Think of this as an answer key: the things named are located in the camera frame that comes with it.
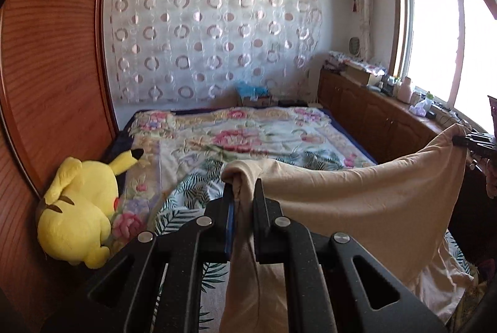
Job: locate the green-capped bottle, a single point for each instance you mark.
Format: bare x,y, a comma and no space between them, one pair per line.
428,102

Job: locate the pink thermos jug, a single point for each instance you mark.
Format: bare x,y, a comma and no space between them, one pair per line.
404,90

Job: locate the cardboard box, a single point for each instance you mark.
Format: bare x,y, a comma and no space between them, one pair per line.
361,76

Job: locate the person's right hand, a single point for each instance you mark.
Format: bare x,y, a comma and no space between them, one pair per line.
492,181

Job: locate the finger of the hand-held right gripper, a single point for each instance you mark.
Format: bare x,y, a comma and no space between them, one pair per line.
464,141

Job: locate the sheer circle-patterned curtain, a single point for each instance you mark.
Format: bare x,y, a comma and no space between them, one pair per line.
213,34

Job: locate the long wooden cabinet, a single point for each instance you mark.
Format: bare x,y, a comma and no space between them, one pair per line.
365,115

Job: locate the round hand fan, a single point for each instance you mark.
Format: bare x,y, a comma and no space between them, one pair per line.
354,46

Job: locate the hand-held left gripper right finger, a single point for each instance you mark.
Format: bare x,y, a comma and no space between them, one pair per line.
266,232

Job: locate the yellow plush toy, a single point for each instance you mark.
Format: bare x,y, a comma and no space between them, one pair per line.
77,212

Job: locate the blue box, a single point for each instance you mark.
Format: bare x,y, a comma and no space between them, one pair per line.
254,96

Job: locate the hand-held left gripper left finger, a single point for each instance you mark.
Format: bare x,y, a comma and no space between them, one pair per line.
219,228

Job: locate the beige printed t-shirt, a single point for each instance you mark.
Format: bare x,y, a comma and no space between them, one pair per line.
349,201

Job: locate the floral blanket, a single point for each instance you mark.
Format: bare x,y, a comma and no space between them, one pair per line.
240,139

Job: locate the window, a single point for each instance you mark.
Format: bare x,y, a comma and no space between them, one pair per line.
435,34

